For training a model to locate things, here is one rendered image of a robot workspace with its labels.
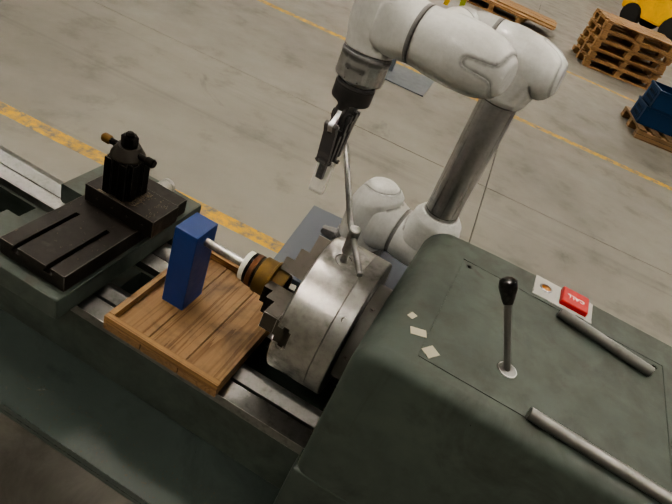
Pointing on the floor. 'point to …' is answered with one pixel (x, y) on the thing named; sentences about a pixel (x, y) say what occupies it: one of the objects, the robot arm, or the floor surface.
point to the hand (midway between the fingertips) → (321, 176)
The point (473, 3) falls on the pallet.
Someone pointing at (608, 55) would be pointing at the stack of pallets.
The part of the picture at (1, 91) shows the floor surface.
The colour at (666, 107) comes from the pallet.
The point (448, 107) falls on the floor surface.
